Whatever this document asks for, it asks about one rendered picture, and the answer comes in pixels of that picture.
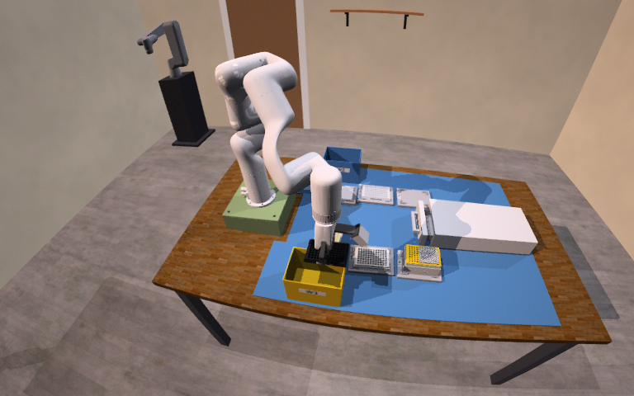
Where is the blue bench mat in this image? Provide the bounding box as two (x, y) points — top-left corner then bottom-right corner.
(253, 168), (561, 326)

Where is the yellow open-top bin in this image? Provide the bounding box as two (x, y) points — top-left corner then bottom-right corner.
(283, 247), (346, 307)

